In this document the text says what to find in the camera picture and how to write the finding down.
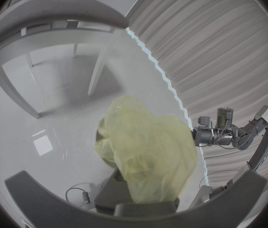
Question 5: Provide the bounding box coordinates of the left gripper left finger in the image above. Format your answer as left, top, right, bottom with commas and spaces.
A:
94, 169, 134, 215

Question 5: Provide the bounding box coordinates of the yellow plastic bag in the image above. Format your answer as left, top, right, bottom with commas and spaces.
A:
94, 95, 197, 204

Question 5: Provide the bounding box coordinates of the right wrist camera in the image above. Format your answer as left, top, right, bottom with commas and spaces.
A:
197, 116, 211, 128

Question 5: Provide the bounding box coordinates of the grey cushioned white chair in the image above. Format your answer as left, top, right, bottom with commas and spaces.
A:
0, 0, 130, 119

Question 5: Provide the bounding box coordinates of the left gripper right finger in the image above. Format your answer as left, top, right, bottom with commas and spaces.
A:
114, 197, 180, 217

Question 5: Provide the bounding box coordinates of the white curtain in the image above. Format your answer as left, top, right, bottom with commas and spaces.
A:
124, 0, 268, 194

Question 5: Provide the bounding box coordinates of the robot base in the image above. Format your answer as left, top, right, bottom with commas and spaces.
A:
189, 185, 222, 209

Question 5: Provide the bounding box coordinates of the black cable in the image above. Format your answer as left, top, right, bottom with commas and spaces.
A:
199, 170, 241, 190
65, 186, 91, 204

